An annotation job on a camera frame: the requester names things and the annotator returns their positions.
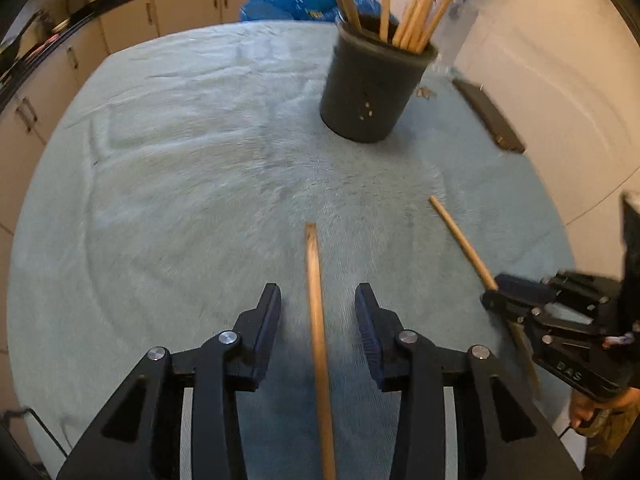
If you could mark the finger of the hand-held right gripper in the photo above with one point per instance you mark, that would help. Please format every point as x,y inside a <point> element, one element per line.
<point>525,287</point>
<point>505,305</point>

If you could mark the grey-green tablecloth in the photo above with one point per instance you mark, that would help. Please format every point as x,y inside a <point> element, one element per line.
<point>175,185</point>

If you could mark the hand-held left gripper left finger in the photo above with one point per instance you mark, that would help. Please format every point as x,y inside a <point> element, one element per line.
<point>270,320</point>

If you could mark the person's right hand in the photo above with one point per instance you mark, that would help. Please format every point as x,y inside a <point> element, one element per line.
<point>582,410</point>

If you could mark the black smartphone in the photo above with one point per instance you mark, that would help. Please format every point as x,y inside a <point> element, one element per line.
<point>492,115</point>

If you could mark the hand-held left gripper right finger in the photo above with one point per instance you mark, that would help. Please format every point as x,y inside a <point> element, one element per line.
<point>365,320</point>

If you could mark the bunch of wooden chopsticks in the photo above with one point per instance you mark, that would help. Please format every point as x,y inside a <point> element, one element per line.
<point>415,15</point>

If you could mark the dark grey utensil holder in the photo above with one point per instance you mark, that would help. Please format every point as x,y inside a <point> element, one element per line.
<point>370,90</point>

